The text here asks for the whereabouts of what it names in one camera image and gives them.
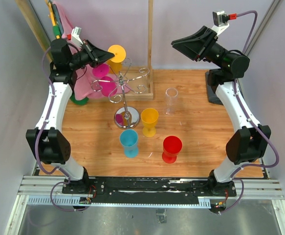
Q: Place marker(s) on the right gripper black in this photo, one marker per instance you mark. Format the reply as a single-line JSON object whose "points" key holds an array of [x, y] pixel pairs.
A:
{"points": [[197, 46]]}

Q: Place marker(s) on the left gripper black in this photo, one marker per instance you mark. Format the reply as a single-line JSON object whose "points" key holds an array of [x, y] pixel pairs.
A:
{"points": [[98, 55]]}

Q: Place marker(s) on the yellow wine glass back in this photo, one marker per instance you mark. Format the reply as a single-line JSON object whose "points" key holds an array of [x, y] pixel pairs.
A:
{"points": [[115, 63]]}

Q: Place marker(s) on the yellow wine glass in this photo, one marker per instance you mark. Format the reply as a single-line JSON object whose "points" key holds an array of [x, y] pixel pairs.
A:
{"points": [[115, 63], [149, 118]]}

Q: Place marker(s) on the pink plastic wine glass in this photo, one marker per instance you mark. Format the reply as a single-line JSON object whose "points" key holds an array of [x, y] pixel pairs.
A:
{"points": [[103, 83]]}

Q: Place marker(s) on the clear wine glass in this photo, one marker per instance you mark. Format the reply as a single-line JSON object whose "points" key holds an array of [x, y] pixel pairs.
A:
{"points": [[171, 96]]}

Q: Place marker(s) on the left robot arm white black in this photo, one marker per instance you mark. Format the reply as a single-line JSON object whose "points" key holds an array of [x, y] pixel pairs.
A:
{"points": [[50, 148]]}

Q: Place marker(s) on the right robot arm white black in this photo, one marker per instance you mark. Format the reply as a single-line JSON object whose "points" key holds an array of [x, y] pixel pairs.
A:
{"points": [[249, 141]]}

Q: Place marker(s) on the chrome wine glass rack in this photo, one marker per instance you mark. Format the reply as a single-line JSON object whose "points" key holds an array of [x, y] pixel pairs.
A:
{"points": [[126, 117]]}

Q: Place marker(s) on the yellow wine glass centre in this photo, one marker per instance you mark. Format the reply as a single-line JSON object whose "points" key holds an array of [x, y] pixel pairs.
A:
{"points": [[149, 118]]}

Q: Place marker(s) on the blue plastic wine glass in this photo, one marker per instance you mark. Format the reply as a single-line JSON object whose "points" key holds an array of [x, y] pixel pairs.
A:
{"points": [[129, 142]]}

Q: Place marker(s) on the red plastic wine glass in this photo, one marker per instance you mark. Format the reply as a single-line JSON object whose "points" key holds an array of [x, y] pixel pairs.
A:
{"points": [[172, 146]]}

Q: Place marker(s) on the pink shirt on hanger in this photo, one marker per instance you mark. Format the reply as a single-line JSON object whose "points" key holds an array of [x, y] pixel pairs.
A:
{"points": [[66, 28]]}

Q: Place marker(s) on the wooden clothes stand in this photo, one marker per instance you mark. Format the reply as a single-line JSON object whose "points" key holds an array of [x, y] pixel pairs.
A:
{"points": [[35, 25]]}

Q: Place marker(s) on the dark grey folded cloth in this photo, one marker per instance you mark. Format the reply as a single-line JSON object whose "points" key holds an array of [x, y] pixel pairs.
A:
{"points": [[212, 98]]}

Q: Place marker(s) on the yellow clothes hanger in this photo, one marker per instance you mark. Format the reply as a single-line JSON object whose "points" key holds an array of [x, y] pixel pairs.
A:
{"points": [[55, 27]]}

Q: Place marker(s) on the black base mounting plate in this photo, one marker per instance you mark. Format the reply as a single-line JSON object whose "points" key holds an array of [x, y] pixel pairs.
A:
{"points": [[147, 191]]}

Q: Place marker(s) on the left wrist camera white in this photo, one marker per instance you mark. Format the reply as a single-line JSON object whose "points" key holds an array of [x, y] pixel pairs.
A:
{"points": [[74, 37]]}

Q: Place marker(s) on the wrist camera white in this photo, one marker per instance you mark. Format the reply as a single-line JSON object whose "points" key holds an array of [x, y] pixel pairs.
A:
{"points": [[74, 37], [220, 19]]}

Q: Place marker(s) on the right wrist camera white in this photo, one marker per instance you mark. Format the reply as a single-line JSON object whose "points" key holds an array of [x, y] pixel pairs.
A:
{"points": [[220, 19]]}

